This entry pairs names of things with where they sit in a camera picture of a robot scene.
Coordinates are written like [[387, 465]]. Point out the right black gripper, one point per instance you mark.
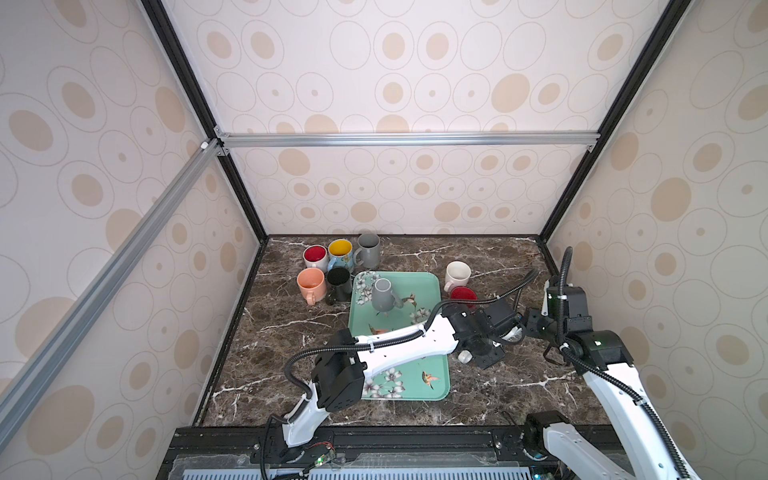
[[537, 323]]

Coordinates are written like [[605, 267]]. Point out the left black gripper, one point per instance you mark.
[[493, 357]]

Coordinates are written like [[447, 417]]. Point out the pale pink mug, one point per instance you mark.
[[457, 274]]

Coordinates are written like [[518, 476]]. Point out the small light grey mug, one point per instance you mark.
[[384, 297]]

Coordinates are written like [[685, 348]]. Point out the tall dark grey mug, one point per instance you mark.
[[368, 253]]

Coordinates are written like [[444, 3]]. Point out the black mug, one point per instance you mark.
[[339, 285]]

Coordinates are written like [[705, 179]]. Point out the blue butterfly mug yellow inside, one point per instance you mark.
[[341, 255]]

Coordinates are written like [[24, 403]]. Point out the cream mug orange handle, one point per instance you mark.
[[312, 285]]

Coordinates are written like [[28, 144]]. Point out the white mug red inside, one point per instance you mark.
[[316, 256]]

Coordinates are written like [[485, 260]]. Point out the cream beige mug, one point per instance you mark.
[[465, 356]]

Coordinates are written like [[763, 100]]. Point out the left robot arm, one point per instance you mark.
[[332, 377]]

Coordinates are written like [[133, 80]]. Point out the mint green floral tray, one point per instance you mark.
[[419, 380]]

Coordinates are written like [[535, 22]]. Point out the left diagonal aluminium bar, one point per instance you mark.
[[40, 371]]

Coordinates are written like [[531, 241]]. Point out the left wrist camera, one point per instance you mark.
[[515, 335]]

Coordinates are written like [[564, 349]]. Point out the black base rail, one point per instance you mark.
[[362, 452]]

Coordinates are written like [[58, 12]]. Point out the horizontal aluminium frame bar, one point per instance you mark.
[[423, 139]]

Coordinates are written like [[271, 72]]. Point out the right black frame post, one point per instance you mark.
[[672, 15]]

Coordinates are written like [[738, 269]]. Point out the black frame post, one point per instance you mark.
[[160, 22], [672, 15]]

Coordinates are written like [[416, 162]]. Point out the left black frame post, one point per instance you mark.
[[160, 22]]

